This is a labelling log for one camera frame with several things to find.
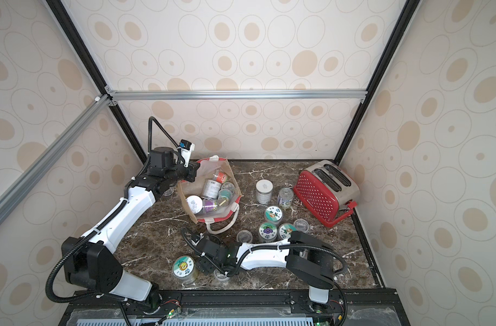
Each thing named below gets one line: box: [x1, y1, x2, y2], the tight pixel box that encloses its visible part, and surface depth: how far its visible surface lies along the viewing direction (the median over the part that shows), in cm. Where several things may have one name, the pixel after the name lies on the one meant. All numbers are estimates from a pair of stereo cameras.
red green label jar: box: [278, 222, 297, 240], surface depth 85 cm
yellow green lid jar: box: [171, 255, 198, 285], surface depth 76 cm
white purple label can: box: [203, 179, 222, 200], surface depth 99 cm
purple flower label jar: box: [258, 222, 278, 242], surface depth 85 cm
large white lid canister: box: [255, 179, 274, 205], surface depth 99 cm
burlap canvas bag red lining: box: [176, 155, 244, 235], surface depth 94 cm
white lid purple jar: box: [186, 194, 219, 214], surface depth 92 cm
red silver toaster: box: [293, 159, 361, 228], surface depth 89 cm
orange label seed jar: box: [264, 205, 284, 225], surface depth 90 cm
